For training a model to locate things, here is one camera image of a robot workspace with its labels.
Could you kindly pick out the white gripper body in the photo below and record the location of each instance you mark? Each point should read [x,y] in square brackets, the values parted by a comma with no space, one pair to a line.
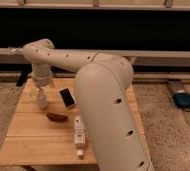
[42,81]

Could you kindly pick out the wooden table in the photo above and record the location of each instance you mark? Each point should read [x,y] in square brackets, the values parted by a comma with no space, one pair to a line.
[32,139]

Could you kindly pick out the white paper cup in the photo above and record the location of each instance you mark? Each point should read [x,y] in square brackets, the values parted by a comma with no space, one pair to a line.
[41,99]

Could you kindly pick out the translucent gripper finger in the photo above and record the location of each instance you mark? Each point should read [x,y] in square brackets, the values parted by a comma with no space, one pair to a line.
[33,93]

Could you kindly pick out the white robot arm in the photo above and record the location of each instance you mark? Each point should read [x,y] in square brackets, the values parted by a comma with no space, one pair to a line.
[100,83]

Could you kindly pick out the blue device on floor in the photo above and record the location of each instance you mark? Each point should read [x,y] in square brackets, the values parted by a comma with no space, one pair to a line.
[182,100]

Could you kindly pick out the dark red chili pepper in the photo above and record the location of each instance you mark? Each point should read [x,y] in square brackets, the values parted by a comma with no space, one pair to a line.
[57,117]

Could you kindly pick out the white-framed smartphone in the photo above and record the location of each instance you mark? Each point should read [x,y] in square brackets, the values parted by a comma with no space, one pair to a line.
[67,98]

